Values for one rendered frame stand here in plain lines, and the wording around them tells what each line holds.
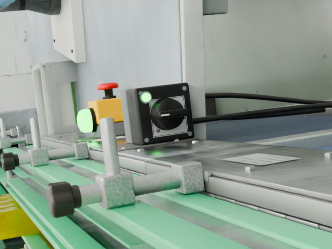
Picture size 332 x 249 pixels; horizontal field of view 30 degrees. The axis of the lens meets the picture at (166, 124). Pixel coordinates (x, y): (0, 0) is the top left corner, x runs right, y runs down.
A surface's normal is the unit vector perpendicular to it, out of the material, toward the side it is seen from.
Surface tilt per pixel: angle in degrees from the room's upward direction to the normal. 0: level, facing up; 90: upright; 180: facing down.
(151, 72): 0
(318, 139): 90
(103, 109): 90
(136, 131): 0
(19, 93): 90
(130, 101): 0
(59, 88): 90
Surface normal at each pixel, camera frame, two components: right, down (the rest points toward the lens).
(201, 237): -0.12, -0.99
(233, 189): -0.94, 0.13
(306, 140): 0.33, 0.01
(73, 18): 0.35, 0.23
